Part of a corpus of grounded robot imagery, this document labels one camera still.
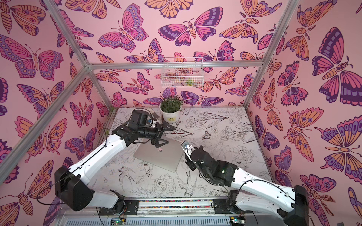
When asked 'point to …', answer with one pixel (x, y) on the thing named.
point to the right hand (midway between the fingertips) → (189, 149)
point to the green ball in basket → (190, 82)
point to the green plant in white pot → (170, 107)
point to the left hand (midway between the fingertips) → (174, 135)
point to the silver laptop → (167, 156)
